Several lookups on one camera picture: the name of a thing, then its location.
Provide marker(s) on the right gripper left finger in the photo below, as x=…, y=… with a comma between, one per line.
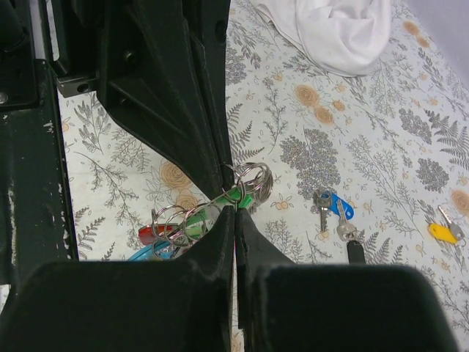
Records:
x=174, y=305

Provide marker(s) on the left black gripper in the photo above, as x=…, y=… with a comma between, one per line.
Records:
x=143, y=65

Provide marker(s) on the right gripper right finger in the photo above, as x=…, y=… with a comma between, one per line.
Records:
x=285, y=306

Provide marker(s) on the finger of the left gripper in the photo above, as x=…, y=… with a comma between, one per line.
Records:
x=204, y=135

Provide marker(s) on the green tag key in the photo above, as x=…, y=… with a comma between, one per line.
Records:
x=198, y=220

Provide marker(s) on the black tag key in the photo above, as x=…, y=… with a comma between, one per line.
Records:
x=349, y=233

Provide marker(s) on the blue tag key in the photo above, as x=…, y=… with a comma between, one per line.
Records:
x=328, y=201

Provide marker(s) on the white crumpled cloth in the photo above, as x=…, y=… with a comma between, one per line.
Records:
x=346, y=38

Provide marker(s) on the floral table mat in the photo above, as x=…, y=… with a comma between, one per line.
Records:
x=393, y=145

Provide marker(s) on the yellow tag key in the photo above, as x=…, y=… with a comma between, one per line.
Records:
x=451, y=232

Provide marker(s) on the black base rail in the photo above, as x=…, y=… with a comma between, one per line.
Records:
x=37, y=224

